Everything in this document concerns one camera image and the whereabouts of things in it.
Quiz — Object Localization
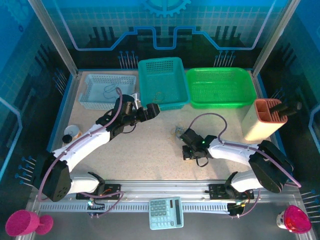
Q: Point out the teal plastic basket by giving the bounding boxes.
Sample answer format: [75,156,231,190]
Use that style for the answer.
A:
[137,56,190,112]

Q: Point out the pale grey perforated basket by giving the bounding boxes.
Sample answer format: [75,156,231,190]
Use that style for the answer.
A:
[79,73,138,111]

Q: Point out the green plastic basket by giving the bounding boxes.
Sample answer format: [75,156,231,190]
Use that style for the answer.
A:
[186,67,258,110]

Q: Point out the beige utensil holder terracotta rim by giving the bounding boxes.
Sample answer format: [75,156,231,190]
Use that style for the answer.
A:
[241,98,289,142]

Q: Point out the light blue calculator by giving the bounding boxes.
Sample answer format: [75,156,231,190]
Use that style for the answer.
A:
[149,196,185,231]

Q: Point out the pink cup silver base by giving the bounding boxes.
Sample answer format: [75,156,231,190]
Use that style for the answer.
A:
[276,204,313,235]

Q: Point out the magenta goblet cup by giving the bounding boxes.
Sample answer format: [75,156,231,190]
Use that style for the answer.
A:
[4,209,55,237]

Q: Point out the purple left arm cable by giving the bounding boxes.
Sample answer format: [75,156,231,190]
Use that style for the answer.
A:
[37,87,125,218]

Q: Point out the aluminium extrusion rail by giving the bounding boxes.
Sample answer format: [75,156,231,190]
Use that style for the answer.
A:
[59,178,298,202]

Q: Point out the grey slotted cable duct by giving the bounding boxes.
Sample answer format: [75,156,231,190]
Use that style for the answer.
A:
[38,201,232,214]

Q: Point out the aluminium frame post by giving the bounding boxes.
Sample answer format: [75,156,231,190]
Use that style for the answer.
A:
[251,0,302,76]
[27,0,80,77]

